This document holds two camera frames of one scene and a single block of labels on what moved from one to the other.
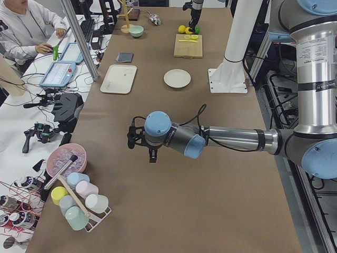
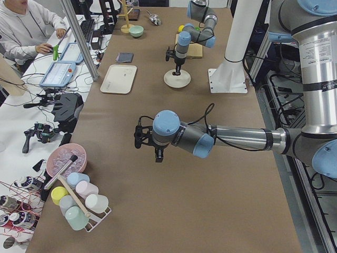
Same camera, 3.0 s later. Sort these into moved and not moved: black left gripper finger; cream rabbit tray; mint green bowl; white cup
Moved: black left gripper finger
Not moved: white cup; cream rabbit tray; mint green bowl
